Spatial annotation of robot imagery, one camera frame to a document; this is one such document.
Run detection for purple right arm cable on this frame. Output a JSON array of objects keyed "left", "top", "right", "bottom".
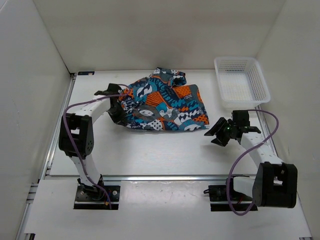
[{"left": 226, "top": 108, "right": 280, "bottom": 216}]

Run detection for colourful patterned shorts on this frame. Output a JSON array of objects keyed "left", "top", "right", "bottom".
[{"left": 118, "top": 67, "right": 210, "bottom": 132}]

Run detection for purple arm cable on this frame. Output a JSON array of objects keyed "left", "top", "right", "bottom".
[
  {"left": 226, "top": 108, "right": 280, "bottom": 216},
  {"left": 62, "top": 84, "right": 131, "bottom": 209}
]

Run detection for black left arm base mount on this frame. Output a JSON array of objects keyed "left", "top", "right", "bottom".
[{"left": 73, "top": 184, "right": 121, "bottom": 211}]

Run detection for blue label sticker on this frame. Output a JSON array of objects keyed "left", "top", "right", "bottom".
[{"left": 77, "top": 71, "right": 95, "bottom": 76}]

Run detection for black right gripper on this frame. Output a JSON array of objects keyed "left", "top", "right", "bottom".
[{"left": 204, "top": 116, "right": 237, "bottom": 147}]

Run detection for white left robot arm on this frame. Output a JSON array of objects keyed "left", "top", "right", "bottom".
[{"left": 58, "top": 83, "right": 130, "bottom": 202}]

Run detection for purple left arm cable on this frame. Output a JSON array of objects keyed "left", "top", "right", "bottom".
[{"left": 62, "top": 84, "right": 131, "bottom": 209}]

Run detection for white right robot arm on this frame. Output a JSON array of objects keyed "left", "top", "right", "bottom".
[{"left": 205, "top": 110, "right": 298, "bottom": 216}]

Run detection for white perforated plastic basket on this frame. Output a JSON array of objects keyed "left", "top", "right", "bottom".
[{"left": 214, "top": 56, "right": 271, "bottom": 110}]

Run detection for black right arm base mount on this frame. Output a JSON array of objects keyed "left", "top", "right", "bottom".
[{"left": 203, "top": 185, "right": 252, "bottom": 212}]

